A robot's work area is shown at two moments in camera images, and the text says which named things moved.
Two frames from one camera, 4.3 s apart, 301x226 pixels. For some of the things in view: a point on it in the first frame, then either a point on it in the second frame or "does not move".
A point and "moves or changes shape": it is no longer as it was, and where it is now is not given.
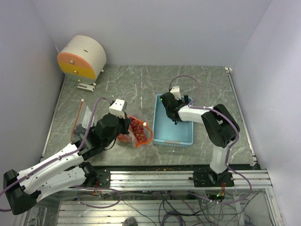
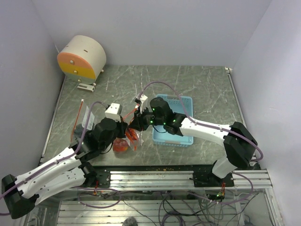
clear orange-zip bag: (140, 134) moves or changes shape
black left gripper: (125, 122) does not move
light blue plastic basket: (165, 132) does not move
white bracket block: (86, 87) does not move
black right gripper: (185, 99) -> (138, 119)
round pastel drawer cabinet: (82, 59) does not move
